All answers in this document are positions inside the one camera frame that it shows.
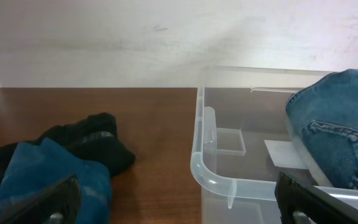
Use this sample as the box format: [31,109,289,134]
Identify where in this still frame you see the white label in bin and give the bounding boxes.
[264,140,308,170]

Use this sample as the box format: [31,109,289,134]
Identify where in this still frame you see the teal blue folded garment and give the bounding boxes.
[0,139,112,224]

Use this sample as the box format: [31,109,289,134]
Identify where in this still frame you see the black folded garment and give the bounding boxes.
[0,113,135,183]

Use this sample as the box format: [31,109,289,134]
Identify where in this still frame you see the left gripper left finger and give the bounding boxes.
[0,175,81,224]

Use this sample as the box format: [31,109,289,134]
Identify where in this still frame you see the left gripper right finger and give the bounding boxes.
[275,172,358,224]

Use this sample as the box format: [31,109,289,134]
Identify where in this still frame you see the dark blue jeans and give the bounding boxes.
[285,69,358,190]

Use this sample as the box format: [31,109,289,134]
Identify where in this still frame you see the clear plastic storage bin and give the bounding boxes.
[190,67,358,223]

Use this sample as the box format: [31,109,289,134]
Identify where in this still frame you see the light grey jeans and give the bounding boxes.
[285,119,333,187]

